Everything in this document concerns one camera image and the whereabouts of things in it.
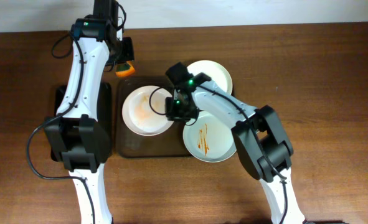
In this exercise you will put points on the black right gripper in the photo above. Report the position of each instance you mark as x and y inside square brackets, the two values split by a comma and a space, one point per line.
[174, 113]

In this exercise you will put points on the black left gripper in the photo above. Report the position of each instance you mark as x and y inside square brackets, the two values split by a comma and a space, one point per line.
[126, 50]

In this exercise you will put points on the green and orange sponge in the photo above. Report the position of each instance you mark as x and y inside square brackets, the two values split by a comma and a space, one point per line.
[125, 69]

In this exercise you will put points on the white plate with ketchup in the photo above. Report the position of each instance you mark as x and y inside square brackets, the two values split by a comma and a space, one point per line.
[138, 115]

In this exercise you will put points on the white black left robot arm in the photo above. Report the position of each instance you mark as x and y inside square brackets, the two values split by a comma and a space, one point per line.
[79, 133]

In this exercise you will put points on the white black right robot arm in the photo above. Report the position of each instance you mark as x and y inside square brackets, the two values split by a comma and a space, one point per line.
[262, 144]

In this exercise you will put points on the brown translucent serving tray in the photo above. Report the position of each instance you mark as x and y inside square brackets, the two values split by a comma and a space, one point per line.
[131, 145]

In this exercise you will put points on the black rectangular tray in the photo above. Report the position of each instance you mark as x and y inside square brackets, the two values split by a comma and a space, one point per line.
[104, 107]

